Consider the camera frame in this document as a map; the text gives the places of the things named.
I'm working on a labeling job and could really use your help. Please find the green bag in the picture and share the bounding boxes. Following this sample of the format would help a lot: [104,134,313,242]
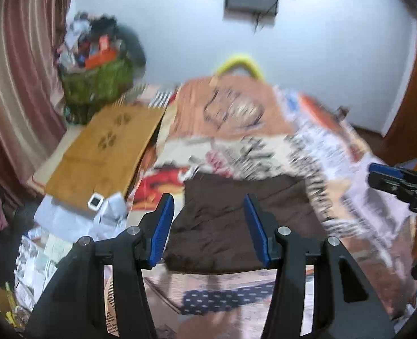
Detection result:
[61,58,135,114]

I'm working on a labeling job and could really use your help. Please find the printed blanket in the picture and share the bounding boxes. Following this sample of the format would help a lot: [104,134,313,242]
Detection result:
[102,74,417,339]

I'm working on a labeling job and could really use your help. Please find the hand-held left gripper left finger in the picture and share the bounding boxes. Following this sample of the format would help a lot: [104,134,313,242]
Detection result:
[25,194,175,339]

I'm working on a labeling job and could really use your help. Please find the dark grey cloth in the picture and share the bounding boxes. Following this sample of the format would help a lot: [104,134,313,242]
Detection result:
[115,25,148,68]

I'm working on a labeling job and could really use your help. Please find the black cable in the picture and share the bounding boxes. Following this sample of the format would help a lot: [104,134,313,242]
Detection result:
[252,0,283,34]

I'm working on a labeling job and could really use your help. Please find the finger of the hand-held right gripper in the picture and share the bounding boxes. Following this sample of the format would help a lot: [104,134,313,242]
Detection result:
[368,162,412,198]

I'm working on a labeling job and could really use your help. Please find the stack of printed papers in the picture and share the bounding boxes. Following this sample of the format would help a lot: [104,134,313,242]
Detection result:
[14,229,73,312]

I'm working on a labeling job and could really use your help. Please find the yellow curved cushion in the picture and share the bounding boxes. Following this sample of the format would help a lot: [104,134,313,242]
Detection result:
[213,54,265,80]

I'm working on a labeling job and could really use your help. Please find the brown pants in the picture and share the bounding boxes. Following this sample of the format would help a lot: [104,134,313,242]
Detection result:
[163,173,331,274]

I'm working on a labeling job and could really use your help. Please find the striped maroon curtain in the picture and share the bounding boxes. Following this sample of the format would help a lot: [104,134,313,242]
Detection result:
[0,0,78,207]

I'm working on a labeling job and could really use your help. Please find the crumpled white paper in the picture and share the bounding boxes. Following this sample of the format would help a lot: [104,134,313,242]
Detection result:
[35,192,128,242]

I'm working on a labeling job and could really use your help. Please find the small white clock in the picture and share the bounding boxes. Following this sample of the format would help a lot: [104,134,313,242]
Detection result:
[88,193,105,213]

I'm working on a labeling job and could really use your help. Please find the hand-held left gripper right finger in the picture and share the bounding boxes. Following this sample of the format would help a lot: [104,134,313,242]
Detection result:
[243,194,396,339]

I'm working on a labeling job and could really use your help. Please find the wooden door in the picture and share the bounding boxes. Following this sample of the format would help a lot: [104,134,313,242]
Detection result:
[383,18,417,165]

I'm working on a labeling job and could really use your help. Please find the orange box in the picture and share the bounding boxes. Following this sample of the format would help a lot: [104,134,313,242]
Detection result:
[85,49,119,70]

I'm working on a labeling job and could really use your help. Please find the cardboard sheet with paw prints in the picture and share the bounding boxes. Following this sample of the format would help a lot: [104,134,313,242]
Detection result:
[44,106,167,210]

